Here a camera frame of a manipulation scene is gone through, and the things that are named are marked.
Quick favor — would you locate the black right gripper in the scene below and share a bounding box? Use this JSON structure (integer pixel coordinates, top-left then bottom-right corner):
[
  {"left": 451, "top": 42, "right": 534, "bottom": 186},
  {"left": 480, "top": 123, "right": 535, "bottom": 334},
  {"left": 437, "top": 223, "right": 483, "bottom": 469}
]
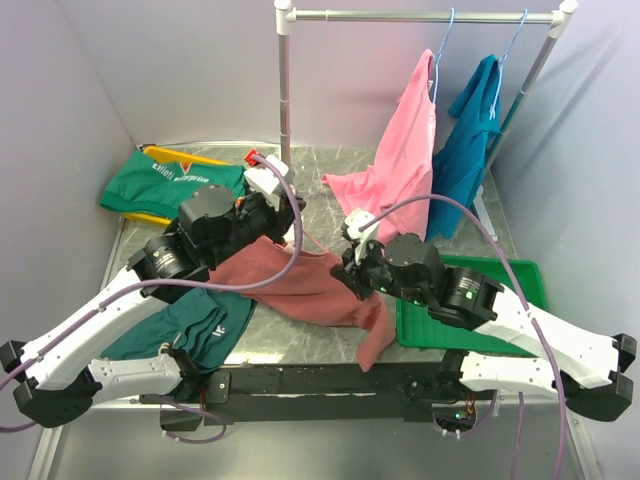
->
[{"left": 331, "top": 233, "right": 430, "bottom": 306}]

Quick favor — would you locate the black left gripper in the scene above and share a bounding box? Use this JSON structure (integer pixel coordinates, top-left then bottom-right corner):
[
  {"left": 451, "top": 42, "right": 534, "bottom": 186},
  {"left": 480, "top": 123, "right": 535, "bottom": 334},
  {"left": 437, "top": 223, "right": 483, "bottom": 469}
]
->
[{"left": 206, "top": 186, "right": 306, "bottom": 266}]

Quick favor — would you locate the pink wire hanger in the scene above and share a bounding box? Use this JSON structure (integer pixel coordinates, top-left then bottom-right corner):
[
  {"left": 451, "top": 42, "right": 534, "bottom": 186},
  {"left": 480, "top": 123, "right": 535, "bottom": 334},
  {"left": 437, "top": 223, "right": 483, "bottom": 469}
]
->
[{"left": 303, "top": 229, "right": 333, "bottom": 254}]

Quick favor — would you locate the salmon red t shirt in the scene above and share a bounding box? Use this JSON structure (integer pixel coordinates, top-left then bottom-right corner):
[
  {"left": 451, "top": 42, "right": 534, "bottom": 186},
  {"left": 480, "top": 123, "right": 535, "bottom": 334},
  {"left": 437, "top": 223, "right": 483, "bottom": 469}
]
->
[{"left": 209, "top": 236, "right": 396, "bottom": 372}]

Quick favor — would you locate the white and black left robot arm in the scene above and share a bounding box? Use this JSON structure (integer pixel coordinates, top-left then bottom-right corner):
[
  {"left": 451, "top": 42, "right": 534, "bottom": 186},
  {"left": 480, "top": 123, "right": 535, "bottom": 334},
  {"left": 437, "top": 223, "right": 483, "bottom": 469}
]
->
[{"left": 1, "top": 186, "right": 306, "bottom": 428}]

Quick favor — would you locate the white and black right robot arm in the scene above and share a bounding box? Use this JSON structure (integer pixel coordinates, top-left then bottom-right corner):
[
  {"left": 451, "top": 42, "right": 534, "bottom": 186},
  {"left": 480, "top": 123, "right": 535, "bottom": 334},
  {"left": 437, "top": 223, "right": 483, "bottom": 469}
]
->
[{"left": 331, "top": 228, "right": 637, "bottom": 422}]

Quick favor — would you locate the green printed t shirt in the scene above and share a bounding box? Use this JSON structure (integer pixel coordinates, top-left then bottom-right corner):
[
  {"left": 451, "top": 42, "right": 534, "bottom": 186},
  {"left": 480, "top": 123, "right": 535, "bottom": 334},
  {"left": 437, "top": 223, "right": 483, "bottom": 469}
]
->
[{"left": 100, "top": 150, "right": 245, "bottom": 219}]

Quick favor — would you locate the pink t shirt on hanger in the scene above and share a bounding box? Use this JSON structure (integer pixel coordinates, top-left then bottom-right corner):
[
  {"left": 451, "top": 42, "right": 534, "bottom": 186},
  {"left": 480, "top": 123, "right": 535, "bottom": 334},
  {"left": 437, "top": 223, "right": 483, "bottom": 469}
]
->
[{"left": 322, "top": 49, "right": 436, "bottom": 215}]

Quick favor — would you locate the dark teal t shirt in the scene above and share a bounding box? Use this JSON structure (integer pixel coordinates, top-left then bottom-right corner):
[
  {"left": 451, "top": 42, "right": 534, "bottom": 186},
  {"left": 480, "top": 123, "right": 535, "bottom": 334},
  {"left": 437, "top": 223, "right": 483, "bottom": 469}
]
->
[{"left": 102, "top": 289, "right": 257, "bottom": 373}]

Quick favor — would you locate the blue t shirt on hanger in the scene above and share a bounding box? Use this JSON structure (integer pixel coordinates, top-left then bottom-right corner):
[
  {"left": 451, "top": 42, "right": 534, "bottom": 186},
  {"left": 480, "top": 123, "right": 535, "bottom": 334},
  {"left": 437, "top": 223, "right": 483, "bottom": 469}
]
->
[{"left": 427, "top": 53, "right": 503, "bottom": 241}]

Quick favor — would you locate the light blue hanger left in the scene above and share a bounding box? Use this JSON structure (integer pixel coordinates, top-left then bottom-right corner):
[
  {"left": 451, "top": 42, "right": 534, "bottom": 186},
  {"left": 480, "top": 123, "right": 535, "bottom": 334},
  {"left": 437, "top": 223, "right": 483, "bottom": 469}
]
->
[{"left": 431, "top": 7, "right": 456, "bottom": 105}]

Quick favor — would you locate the light blue hanger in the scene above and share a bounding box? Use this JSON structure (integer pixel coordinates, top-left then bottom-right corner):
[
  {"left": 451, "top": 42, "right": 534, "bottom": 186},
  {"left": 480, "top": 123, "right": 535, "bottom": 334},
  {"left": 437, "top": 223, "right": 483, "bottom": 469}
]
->
[
  {"left": 489, "top": 8, "right": 529, "bottom": 120},
  {"left": 431, "top": 7, "right": 456, "bottom": 105}
]

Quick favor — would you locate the light blue hanger right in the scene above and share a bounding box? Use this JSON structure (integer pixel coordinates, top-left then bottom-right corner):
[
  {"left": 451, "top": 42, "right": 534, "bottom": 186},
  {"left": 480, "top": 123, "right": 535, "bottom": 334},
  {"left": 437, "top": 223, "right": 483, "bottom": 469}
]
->
[{"left": 489, "top": 8, "right": 529, "bottom": 120}]

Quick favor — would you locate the green plastic tray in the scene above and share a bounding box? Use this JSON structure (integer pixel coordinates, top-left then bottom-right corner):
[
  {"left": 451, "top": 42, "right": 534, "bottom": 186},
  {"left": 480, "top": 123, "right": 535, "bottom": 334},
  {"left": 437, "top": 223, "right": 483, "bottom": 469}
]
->
[{"left": 396, "top": 255, "right": 548, "bottom": 358}]

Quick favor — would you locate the yellow plastic tray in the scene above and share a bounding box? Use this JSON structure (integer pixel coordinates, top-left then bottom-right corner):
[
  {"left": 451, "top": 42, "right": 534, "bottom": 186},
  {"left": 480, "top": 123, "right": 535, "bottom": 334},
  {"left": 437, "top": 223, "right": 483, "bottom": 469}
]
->
[{"left": 120, "top": 145, "right": 229, "bottom": 227}]

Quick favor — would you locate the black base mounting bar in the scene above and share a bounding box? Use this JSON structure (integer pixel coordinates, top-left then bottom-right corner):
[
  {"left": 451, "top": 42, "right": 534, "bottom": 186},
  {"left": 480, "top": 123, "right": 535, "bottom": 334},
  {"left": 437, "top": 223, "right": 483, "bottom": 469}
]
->
[{"left": 168, "top": 362, "right": 491, "bottom": 423}]

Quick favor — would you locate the silver clothes rack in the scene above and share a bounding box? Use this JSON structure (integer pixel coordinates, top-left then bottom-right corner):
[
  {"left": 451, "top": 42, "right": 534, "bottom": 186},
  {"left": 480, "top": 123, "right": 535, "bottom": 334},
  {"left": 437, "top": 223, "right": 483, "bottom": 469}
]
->
[{"left": 273, "top": 0, "right": 579, "bottom": 244}]

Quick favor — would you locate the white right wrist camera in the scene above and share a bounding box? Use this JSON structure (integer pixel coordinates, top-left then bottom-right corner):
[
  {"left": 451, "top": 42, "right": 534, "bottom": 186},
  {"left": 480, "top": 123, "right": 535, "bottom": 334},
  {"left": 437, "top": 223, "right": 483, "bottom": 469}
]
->
[{"left": 343, "top": 208, "right": 380, "bottom": 265}]

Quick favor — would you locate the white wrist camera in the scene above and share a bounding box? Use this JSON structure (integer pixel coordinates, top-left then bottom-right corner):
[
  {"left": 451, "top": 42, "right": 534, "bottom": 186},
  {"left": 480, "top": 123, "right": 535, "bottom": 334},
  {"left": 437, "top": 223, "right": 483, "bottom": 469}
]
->
[
  {"left": 244, "top": 149, "right": 295, "bottom": 211},
  {"left": 343, "top": 208, "right": 380, "bottom": 265}
]

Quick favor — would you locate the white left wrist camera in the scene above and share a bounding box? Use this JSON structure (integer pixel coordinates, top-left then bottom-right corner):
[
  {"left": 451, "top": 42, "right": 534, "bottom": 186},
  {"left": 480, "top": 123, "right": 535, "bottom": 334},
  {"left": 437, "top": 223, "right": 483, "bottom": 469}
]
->
[{"left": 244, "top": 149, "right": 295, "bottom": 211}]

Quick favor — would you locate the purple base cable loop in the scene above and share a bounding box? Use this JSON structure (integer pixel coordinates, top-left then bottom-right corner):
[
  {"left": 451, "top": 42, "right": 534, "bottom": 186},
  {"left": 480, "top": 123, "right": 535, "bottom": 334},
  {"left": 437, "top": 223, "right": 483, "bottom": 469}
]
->
[{"left": 154, "top": 399, "right": 229, "bottom": 445}]

